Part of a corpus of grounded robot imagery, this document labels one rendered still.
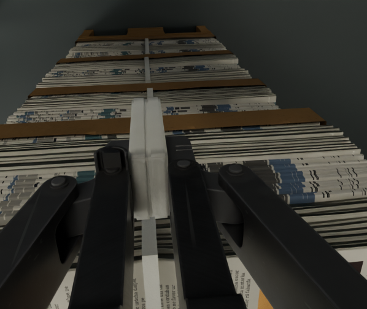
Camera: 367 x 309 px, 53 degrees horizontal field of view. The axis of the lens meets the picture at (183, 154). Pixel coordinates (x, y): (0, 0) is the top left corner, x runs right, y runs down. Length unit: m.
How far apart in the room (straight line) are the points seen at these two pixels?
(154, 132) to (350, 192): 0.18
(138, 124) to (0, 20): 1.15
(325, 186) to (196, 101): 0.28
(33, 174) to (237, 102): 0.33
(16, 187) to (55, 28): 0.98
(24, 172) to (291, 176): 0.22
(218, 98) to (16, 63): 0.88
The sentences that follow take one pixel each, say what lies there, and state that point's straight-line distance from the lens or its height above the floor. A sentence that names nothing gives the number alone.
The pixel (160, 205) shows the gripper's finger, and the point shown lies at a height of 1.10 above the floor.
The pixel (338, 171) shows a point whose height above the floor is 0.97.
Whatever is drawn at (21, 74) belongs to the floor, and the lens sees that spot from 1.33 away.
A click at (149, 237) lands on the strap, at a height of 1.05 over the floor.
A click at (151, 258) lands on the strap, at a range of 0.22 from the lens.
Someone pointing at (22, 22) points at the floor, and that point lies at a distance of 1.29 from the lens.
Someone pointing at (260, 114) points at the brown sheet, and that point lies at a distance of 0.42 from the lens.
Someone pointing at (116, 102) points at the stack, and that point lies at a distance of 0.55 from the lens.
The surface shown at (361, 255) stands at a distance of 0.26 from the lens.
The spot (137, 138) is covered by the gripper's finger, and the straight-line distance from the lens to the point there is 0.15.
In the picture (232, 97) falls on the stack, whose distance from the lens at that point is 0.55.
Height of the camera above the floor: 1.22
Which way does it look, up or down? 62 degrees down
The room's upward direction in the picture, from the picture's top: 168 degrees clockwise
